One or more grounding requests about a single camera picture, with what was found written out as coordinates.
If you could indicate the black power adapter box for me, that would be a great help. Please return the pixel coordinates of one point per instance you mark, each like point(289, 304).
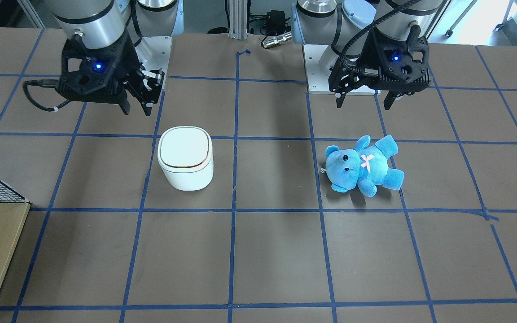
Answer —
point(275, 22)

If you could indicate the blue plush teddy bear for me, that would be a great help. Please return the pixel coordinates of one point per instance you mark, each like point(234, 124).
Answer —
point(365, 166)

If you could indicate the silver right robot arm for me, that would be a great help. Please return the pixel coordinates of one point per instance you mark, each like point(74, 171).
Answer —
point(102, 22)

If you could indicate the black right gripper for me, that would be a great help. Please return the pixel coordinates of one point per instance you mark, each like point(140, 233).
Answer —
point(131, 61)

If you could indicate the white lidded trash can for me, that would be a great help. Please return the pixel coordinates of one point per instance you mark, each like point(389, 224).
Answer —
point(185, 155)

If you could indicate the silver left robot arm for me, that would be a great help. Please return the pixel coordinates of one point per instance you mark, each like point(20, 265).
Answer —
point(327, 22)

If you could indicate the aluminium frame post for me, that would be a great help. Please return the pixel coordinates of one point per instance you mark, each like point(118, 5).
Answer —
point(238, 12)

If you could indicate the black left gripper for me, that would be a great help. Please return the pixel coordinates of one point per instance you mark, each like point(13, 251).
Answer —
point(360, 59)

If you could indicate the silver metal cylinder connector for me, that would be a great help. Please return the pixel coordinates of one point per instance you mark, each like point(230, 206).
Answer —
point(271, 41)

